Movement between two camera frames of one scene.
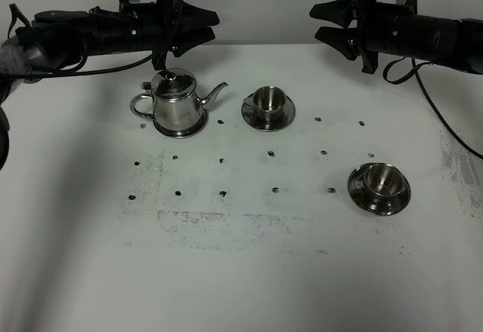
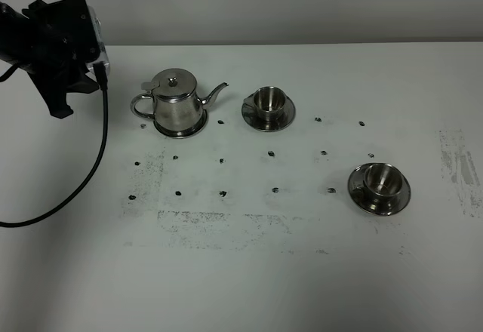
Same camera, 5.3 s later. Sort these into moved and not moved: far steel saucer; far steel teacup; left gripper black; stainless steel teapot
Moved: left gripper black
Not moved: far steel saucer; stainless steel teapot; far steel teacup
